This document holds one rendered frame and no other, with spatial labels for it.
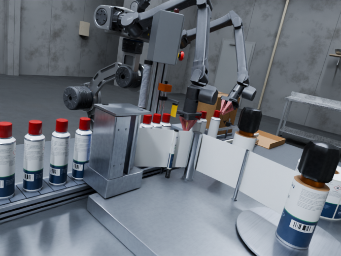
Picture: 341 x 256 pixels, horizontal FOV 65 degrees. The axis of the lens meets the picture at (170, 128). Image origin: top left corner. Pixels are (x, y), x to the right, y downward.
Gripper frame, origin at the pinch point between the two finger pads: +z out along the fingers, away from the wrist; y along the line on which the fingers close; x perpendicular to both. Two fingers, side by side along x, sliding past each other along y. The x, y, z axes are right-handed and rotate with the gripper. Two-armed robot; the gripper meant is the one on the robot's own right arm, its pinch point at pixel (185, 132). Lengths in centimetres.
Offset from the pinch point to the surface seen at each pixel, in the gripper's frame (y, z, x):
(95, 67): 493, 55, 822
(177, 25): -10.0, -41.7, 6.1
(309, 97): 546, 0, 85
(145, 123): -19.2, -3.4, 5.7
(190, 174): -11.3, 11.5, -14.1
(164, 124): -9.1, -2.9, 4.7
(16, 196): -65, 14, 5
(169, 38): -12.0, -36.5, 7.5
